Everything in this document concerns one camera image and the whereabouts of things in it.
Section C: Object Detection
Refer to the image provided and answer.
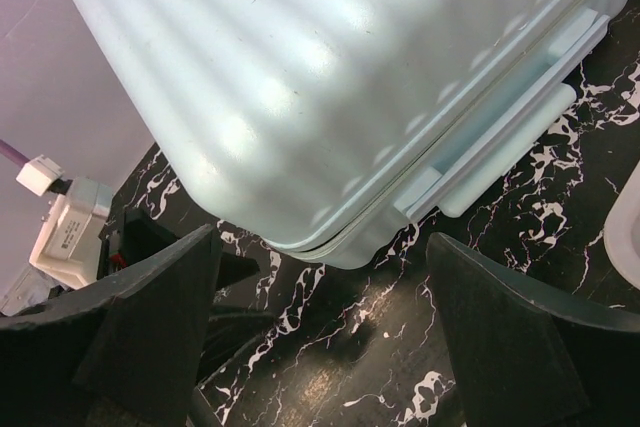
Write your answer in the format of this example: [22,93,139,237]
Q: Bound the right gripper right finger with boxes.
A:
[426,233,639,426]

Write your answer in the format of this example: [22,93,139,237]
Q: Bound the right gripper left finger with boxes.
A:
[1,225,221,426]

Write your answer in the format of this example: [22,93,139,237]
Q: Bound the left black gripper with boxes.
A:
[94,206,261,328]

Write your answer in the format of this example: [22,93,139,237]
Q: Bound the white round drum box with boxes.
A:
[604,180,639,289]

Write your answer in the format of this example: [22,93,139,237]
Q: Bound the light blue hard-shell suitcase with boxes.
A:
[73,0,627,269]

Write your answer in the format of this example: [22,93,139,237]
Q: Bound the black marble pattern mat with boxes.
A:
[99,6,640,427]

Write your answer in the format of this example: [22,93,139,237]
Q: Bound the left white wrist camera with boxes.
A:
[16,156,114,290]

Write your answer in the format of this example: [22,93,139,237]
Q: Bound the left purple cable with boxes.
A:
[0,138,31,168]

